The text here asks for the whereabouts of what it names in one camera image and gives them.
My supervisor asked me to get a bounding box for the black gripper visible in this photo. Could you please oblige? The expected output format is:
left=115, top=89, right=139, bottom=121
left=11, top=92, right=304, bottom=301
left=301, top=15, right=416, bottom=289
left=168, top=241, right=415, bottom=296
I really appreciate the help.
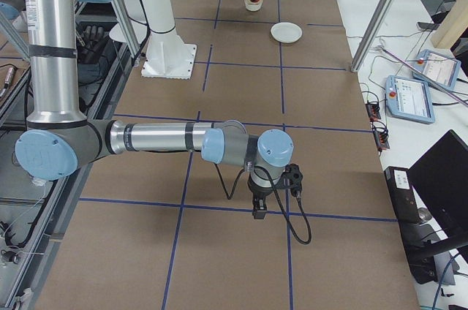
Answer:
left=247, top=176, right=275, bottom=219

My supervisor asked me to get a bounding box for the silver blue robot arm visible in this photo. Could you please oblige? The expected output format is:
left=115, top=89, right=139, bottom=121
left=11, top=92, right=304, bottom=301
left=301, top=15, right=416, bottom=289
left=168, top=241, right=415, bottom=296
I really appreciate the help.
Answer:
left=15, top=0, right=302, bottom=219

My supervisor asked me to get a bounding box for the small white bowl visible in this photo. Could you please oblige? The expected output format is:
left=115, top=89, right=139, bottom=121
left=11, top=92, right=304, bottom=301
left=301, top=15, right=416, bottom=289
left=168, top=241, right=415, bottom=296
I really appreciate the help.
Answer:
left=244, top=0, right=263, bottom=12

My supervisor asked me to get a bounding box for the white plate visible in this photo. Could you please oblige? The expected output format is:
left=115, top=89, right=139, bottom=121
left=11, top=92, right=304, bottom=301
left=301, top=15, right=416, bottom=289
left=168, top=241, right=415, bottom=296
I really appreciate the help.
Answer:
left=271, top=22, right=303, bottom=44

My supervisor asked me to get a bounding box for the brown paper table cover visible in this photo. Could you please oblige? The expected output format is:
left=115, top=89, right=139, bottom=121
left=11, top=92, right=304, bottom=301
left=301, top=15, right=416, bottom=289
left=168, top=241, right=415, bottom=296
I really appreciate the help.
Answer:
left=36, top=0, right=419, bottom=309

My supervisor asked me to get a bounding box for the black orange connector strip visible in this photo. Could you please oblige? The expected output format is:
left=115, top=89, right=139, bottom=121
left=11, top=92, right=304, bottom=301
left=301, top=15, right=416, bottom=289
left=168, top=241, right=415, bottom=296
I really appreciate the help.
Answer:
left=365, top=102, right=390, bottom=154

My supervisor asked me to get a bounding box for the black computer box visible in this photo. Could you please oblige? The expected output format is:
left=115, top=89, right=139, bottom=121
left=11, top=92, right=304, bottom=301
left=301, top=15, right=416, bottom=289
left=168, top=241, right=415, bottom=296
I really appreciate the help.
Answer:
left=384, top=166, right=420, bottom=224

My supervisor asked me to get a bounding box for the near blue teach pendant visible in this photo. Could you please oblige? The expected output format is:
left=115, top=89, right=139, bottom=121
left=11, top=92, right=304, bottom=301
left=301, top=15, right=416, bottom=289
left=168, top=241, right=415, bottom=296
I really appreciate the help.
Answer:
left=385, top=75, right=435, bottom=124

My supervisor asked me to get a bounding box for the blue teach pendant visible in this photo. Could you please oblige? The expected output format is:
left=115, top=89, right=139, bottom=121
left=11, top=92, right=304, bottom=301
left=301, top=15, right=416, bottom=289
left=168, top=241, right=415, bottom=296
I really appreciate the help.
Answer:
left=385, top=75, right=435, bottom=124
left=414, top=49, right=461, bottom=91

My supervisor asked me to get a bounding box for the black monitor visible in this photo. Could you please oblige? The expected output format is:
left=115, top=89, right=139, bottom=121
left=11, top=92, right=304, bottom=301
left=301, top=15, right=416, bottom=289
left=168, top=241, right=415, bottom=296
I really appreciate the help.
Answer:
left=409, top=129, right=468, bottom=236

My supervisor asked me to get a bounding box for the far blue teach pendant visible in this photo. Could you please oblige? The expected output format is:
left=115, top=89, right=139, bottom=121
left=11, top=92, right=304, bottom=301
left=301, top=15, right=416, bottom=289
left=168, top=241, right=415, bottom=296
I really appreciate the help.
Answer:
left=414, top=49, right=461, bottom=91

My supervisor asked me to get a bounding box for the black camera cable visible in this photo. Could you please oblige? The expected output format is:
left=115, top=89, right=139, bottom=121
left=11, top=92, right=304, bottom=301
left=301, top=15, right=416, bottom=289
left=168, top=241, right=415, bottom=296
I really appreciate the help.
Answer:
left=215, top=163, right=313, bottom=244

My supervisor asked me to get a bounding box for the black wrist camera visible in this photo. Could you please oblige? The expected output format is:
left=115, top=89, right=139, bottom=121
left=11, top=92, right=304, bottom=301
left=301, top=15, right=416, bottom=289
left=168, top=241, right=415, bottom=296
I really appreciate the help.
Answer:
left=284, top=164, right=303, bottom=197

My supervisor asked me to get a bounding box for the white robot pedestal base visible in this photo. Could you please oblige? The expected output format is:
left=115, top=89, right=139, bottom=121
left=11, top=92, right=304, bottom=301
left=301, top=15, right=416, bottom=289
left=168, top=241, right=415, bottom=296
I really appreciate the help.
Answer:
left=142, top=0, right=197, bottom=80

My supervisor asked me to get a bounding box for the aluminium frame post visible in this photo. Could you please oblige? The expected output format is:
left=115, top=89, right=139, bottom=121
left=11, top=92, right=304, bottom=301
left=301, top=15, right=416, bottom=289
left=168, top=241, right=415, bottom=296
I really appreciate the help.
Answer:
left=350, top=0, right=394, bottom=72

